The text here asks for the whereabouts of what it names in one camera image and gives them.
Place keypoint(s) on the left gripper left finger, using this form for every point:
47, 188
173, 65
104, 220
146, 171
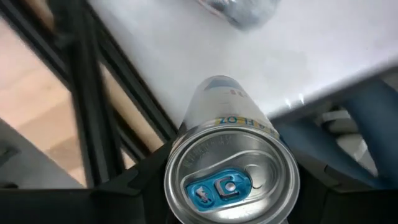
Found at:
77, 205

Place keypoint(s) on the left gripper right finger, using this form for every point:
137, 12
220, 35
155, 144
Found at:
348, 208

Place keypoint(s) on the blue silver Red Bull can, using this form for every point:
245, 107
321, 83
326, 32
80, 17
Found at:
230, 149

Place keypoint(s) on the silver Celsius can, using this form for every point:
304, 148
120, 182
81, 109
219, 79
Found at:
245, 12

